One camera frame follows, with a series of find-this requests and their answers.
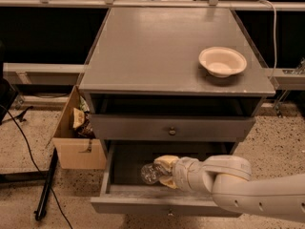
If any snack bag in box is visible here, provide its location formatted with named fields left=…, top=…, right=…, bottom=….
left=72, top=97, right=95, bottom=138

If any black metal floor bar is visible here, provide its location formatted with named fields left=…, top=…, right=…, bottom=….
left=34, top=150, right=58, bottom=221

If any white hanging cable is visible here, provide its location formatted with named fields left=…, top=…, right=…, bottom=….
left=258, top=0, right=278, bottom=80

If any round brass drawer knob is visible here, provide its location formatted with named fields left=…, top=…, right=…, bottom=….
left=169, top=127, right=176, bottom=135

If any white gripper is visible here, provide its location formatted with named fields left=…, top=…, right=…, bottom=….
left=153, top=155, right=202, bottom=192

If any white paper bowl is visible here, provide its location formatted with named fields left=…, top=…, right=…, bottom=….
left=198, top=47, right=247, bottom=78

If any black floor cable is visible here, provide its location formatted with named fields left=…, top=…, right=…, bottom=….
left=0, top=104, right=74, bottom=229

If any closed grey upper drawer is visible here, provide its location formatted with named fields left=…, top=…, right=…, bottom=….
left=90, top=114, right=255, bottom=142

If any open grey middle drawer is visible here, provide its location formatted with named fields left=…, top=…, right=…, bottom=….
left=91, top=141, right=240, bottom=218

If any grey metal rail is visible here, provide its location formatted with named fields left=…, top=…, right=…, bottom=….
left=4, top=63, right=85, bottom=85

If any clear plastic water bottle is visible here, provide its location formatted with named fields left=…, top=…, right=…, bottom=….
left=141, top=163, right=169, bottom=185

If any grey wooden drawer cabinet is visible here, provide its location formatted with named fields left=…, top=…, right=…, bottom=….
left=78, top=7, right=276, bottom=157

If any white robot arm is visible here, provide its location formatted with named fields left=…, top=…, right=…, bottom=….
left=153, top=155, right=305, bottom=222

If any brown cardboard box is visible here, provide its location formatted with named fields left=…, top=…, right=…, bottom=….
left=52, top=86, right=107, bottom=170

